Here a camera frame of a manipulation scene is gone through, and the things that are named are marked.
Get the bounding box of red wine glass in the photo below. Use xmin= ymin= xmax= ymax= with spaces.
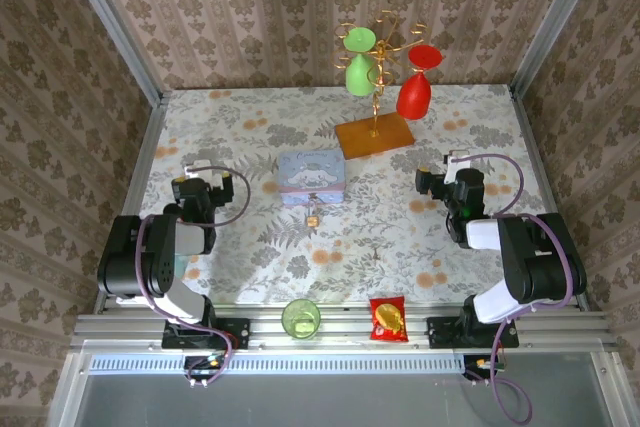
xmin=395 ymin=45 xmax=445 ymax=121

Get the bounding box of aluminium frame post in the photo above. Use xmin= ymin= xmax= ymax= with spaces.
xmin=509 ymin=0 xmax=609 ymax=98
xmin=57 ymin=0 xmax=167 ymax=107

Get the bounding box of white slotted cable duct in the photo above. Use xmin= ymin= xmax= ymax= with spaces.
xmin=87 ymin=354 xmax=464 ymax=374

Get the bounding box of red snack packet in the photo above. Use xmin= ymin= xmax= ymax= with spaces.
xmin=368 ymin=296 xmax=410 ymax=343

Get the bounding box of floral tablecloth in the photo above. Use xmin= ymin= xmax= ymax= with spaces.
xmin=137 ymin=84 xmax=576 ymax=306

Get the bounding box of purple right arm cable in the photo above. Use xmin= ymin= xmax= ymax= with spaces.
xmin=457 ymin=152 xmax=584 ymax=424

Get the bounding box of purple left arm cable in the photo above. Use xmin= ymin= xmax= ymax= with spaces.
xmin=137 ymin=159 xmax=252 ymax=386

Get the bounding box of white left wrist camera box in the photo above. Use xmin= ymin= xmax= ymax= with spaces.
xmin=183 ymin=163 xmax=224 ymax=181

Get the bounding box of blue cartoon tin box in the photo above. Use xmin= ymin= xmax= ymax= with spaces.
xmin=277 ymin=149 xmax=348 ymax=207

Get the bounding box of black connector board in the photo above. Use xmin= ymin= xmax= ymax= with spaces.
xmin=183 ymin=354 xmax=230 ymax=383
xmin=462 ymin=354 xmax=506 ymax=381

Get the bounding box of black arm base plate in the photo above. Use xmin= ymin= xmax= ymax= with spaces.
xmin=162 ymin=319 xmax=251 ymax=351
xmin=426 ymin=315 xmax=520 ymax=350

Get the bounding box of aluminium frame rail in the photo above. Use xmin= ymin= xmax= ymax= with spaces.
xmin=69 ymin=304 xmax=614 ymax=353

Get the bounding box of grey metal panel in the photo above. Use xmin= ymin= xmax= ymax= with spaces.
xmin=74 ymin=371 xmax=621 ymax=427

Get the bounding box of green wine glass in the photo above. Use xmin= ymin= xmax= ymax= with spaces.
xmin=342 ymin=26 xmax=377 ymax=97

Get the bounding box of green translucent cup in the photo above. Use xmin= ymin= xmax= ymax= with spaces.
xmin=280 ymin=298 xmax=322 ymax=341

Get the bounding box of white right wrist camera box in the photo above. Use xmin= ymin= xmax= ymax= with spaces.
xmin=446 ymin=150 xmax=472 ymax=179

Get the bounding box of gold wire rack wooden base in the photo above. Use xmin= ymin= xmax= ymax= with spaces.
xmin=332 ymin=9 xmax=434 ymax=161

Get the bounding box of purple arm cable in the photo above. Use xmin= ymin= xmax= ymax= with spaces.
xmin=137 ymin=159 xmax=252 ymax=386
xmin=457 ymin=152 xmax=584 ymax=424

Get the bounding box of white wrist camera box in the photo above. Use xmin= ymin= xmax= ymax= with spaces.
xmin=446 ymin=150 xmax=472 ymax=179
xmin=183 ymin=163 xmax=224 ymax=181

